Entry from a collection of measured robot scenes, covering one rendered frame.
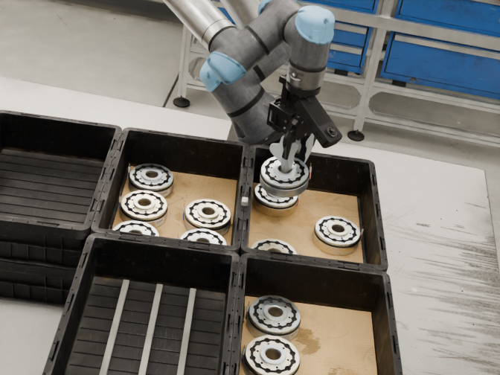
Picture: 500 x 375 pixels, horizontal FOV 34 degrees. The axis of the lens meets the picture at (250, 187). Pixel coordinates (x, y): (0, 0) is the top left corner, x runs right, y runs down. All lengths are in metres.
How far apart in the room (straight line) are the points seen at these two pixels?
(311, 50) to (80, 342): 0.70
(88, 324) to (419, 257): 0.89
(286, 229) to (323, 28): 0.50
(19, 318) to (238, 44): 0.73
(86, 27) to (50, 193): 2.70
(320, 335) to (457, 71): 2.26
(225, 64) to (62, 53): 2.67
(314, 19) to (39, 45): 2.89
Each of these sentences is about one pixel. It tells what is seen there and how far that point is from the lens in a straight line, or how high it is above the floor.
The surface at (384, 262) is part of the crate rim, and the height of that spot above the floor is 0.93.
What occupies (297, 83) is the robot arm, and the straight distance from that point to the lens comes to 1.66.
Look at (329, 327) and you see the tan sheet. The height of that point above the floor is 0.83.
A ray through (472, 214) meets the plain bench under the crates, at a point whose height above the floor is 0.70.
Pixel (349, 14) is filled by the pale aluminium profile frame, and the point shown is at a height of 0.60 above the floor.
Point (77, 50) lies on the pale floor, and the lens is 4.33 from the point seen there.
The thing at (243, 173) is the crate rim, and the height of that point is 0.93.
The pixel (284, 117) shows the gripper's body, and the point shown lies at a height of 1.12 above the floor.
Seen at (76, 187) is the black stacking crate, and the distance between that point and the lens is 1.95.
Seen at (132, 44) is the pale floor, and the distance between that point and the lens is 4.42.
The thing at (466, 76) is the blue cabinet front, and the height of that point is 0.40.
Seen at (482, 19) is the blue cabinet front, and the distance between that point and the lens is 3.65.
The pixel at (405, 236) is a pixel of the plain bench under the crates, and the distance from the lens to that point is 2.17.
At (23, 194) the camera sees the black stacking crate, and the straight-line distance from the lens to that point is 1.93.
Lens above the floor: 1.99
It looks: 36 degrees down
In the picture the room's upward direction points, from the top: 9 degrees clockwise
